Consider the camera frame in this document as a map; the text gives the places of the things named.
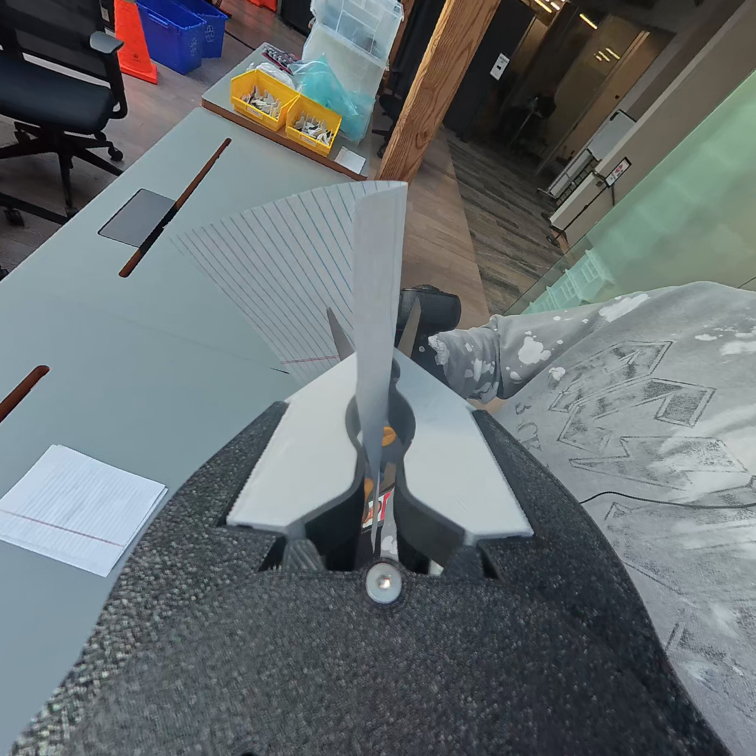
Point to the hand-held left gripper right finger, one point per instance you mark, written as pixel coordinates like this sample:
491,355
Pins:
455,472

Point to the small white card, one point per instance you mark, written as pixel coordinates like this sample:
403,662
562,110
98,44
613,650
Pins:
349,160

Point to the white whiteboard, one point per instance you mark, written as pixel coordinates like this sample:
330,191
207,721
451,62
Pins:
614,133

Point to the small red black packet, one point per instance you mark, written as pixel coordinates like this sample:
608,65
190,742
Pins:
277,54

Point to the person's right forearm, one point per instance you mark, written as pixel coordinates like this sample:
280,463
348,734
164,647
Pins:
472,360

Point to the clear plastic drawer unit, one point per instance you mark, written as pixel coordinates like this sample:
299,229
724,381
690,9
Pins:
354,35

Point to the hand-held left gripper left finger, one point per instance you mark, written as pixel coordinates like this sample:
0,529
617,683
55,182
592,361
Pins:
295,460

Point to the grey scissors orange pivot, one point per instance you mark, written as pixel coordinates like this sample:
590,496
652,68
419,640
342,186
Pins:
344,341

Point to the white lined paper sheet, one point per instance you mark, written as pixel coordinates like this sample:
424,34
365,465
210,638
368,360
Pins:
283,266

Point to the black mesh office chair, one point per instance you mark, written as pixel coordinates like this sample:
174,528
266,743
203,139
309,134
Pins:
53,100

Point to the yellow parts bin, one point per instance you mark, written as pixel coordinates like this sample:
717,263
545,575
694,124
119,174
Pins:
248,112
307,145

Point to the person's grey sweatshirt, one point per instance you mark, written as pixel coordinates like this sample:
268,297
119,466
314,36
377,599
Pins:
649,443

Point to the large orange traffic cone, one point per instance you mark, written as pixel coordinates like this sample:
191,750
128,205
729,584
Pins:
134,47

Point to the floor sign stand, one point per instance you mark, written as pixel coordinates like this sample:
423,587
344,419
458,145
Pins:
620,171

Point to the wood-edged side table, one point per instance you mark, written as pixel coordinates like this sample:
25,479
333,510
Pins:
219,97

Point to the stack of lined paper sheets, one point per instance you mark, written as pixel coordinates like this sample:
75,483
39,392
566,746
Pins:
77,508

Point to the white paper wall sign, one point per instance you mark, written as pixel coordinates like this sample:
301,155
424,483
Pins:
499,66

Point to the blue recycling bin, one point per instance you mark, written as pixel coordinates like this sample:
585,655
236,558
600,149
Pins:
214,29
171,35

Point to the grey desk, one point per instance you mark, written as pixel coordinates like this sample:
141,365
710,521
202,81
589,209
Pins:
88,331

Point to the teal plastic bag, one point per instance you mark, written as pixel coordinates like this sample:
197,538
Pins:
331,82

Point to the wooden pillar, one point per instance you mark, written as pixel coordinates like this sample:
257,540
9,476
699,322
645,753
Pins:
437,88

